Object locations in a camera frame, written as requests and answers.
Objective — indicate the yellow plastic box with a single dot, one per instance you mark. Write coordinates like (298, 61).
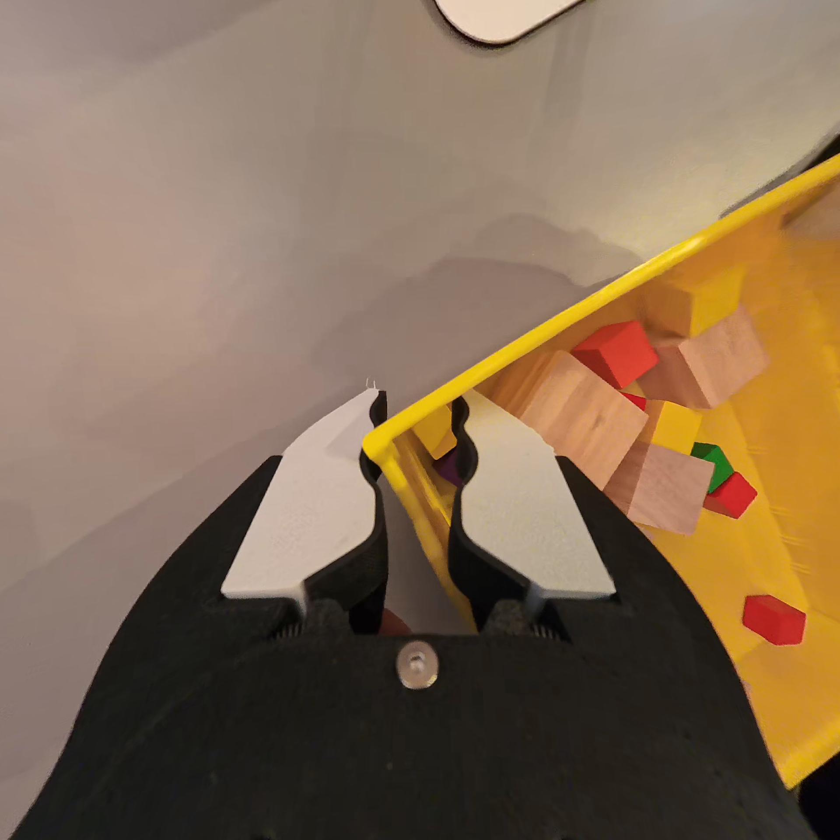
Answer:
(722, 564)

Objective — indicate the white instruction sheet board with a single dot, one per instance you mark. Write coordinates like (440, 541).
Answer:
(505, 16)

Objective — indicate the pile of coloured wooden cubes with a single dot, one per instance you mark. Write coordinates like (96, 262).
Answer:
(577, 407)

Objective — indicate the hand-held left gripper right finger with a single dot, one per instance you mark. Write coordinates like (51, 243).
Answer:
(531, 531)

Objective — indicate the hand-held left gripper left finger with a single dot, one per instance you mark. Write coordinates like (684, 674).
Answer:
(308, 518)

